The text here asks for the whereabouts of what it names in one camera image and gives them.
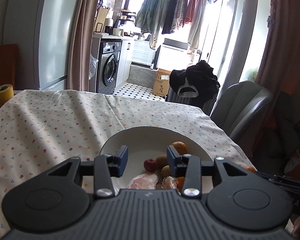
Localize cardboard box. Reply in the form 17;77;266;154
153;69;171;97

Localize floral white tablecloth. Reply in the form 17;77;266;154
0;90;251;238

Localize yellow tape roll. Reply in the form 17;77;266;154
0;84;14;107

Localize pink brown curtain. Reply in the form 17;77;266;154
67;0;98;91

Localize grey dining chair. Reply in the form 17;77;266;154
210;81;273;142

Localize black clothes pile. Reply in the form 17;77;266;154
169;60;220;108

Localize brown longan fruit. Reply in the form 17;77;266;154
156;154;168;171
160;165;171;178

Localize large orange mandarin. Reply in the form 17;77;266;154
245;166;256;172

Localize hanging laundry clothes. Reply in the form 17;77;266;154
135;0;214;50

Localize white ceramic bowl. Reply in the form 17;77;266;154
100;126;212;193

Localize brown wooden chair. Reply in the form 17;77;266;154
0;44;19;87

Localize pomelo slice short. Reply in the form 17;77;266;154
161;176;178;189

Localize white refrigerator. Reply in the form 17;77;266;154
3;0;77;90

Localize pomelo slice curved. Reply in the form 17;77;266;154
127;173;158;190

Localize silver washing machine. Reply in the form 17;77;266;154
96;40;121;95

